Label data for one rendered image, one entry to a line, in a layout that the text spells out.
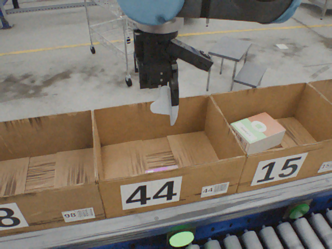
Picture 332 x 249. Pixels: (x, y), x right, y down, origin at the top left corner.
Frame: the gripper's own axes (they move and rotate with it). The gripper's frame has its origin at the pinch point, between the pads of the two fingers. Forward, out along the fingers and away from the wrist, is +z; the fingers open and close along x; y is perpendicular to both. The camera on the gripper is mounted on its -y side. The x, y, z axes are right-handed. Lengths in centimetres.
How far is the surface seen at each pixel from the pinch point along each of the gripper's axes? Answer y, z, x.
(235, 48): -108, 76, -168
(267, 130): -37.1, 22.7, -8.0
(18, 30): 134, 120, -384
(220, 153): -19.1, 26.2, -4.8
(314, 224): -47, 45, 18
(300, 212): -40, 36, 17
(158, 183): 4.6, 17.5, 8.5
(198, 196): -7.1, 27.3, 8.4
